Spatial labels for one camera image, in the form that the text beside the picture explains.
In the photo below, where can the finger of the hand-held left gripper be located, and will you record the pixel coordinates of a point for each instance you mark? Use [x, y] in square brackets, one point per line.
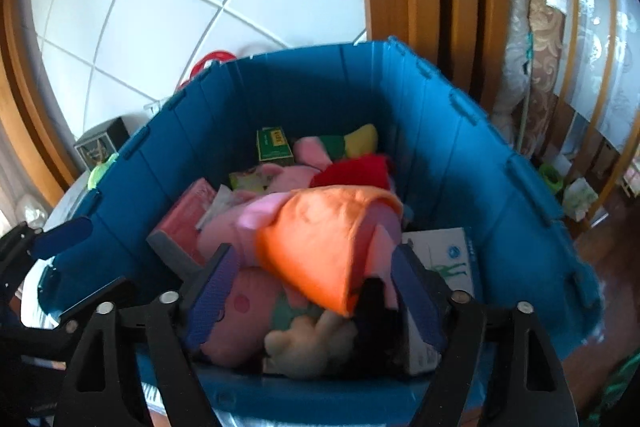
[65, 234]
[45, 339]

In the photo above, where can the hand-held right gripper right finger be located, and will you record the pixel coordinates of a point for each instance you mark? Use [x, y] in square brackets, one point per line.
[415, 302]

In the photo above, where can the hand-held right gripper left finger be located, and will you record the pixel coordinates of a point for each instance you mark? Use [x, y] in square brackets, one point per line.
[215, 302]

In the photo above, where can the large pink plush toy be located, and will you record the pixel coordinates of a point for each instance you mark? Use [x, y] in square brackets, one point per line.
[250, 307]

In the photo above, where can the orange plush toy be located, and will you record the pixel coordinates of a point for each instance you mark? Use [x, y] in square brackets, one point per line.
[325, 247]

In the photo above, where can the blue plastic storage bin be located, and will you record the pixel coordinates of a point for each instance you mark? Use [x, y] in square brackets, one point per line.
[300, 92]

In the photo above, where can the clear plastic bag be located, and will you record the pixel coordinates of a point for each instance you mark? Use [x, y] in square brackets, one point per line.
[30, 209]

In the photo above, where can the white box with green print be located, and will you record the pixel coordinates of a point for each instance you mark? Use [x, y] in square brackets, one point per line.
[440, 257]

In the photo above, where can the green crocodile plush toy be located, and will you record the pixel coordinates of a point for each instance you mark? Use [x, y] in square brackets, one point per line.
[97, 172]

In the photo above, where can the pink cardboard box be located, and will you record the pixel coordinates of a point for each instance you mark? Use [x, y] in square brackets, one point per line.
[185, 222]

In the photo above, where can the clear plastic wrapper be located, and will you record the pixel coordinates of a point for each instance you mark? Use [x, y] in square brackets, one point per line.
[217, 207]

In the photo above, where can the black gift bag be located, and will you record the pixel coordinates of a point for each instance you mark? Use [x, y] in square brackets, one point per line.
[102, 144]

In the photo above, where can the cream plush toy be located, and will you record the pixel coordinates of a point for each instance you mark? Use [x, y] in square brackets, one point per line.
[305, 342]

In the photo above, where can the light green packet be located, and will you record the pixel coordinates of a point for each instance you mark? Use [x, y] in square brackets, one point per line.
[247, 179]

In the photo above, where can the red plush toy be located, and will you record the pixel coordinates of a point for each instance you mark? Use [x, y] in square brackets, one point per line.
[355, 172]

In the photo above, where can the dark green small box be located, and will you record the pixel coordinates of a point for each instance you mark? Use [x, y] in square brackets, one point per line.
[272, 147]

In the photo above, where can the yellow and green plush toy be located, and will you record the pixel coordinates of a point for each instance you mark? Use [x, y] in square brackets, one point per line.
[360, 139]

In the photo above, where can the small pink plush toy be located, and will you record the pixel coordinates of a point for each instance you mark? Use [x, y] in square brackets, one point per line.
[310, 154]

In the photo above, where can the green plastic cup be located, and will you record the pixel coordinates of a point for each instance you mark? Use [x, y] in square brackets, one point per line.
[552, 177]

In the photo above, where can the white and green tissue pack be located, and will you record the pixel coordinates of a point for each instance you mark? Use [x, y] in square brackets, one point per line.
[580, 199]

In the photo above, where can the red plastic carry case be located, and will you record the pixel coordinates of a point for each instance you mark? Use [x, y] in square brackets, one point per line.
[210, 59]

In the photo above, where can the brown patterned rolled rug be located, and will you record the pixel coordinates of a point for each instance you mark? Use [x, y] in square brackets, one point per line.
[545, 72]

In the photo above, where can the light patterned rolled rug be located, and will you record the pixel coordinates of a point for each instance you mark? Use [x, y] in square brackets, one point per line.
[515, 57]

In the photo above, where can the white lace curtain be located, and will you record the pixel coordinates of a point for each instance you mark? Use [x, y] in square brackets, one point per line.
[610, 57]

